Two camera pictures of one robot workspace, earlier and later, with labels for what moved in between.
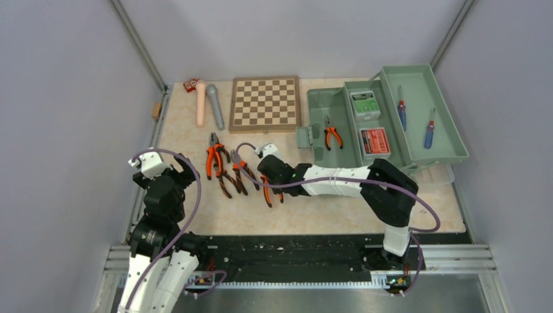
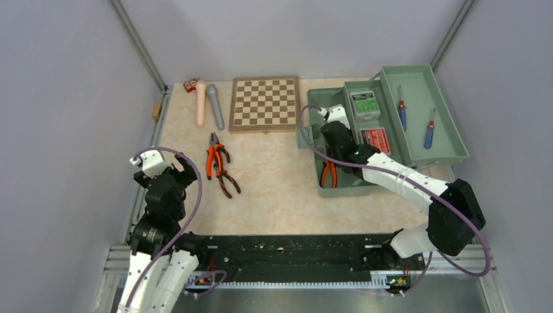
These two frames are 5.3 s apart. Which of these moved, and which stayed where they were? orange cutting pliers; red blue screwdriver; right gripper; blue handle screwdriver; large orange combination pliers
Moved: right gripper; orange cutting pliers
Stayed: blue handle screwdriver; red blue screwdriver; large orange combination pliers
